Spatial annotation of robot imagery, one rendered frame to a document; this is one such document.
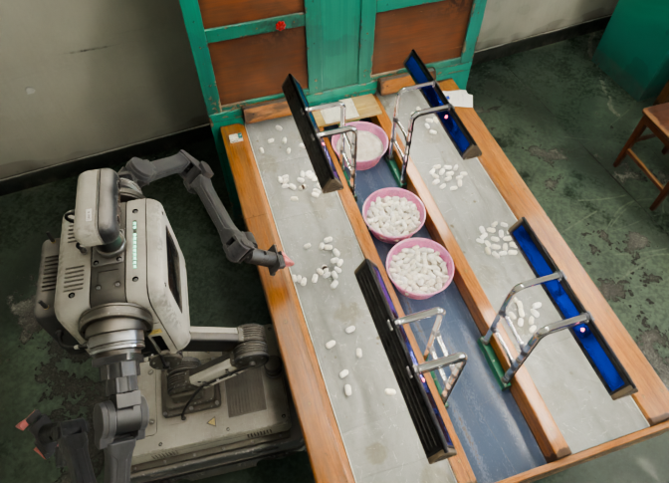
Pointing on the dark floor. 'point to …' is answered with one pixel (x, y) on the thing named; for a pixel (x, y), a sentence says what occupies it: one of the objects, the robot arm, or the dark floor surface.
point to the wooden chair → (656, 117)
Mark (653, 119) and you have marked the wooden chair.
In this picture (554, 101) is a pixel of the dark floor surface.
